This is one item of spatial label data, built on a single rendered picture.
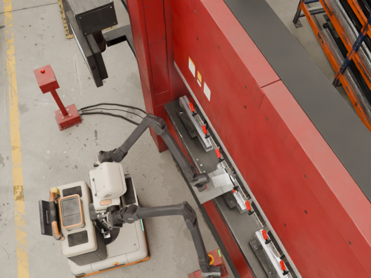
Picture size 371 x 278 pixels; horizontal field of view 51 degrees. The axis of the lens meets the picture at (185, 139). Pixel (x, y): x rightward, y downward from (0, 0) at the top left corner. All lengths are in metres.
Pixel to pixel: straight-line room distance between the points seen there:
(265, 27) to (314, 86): 0.37
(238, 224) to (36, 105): 2.71
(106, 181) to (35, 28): 3.22
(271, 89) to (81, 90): 3.18
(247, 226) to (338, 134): 1.43
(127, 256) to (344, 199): 2.29
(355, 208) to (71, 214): 2.02
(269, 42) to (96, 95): 2.96
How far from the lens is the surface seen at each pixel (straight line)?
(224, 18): 1.86
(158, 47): 2.68
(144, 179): 3.90
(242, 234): 2.85
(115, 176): 2.48
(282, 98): 1.62
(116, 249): 3.46
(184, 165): 2.49
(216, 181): 2.81
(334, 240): 1.72
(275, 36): 1.82
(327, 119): 1.62
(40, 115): 4.50
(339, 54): 4.42
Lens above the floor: 3.62
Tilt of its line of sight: 63 degrees down
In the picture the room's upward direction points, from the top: straight up
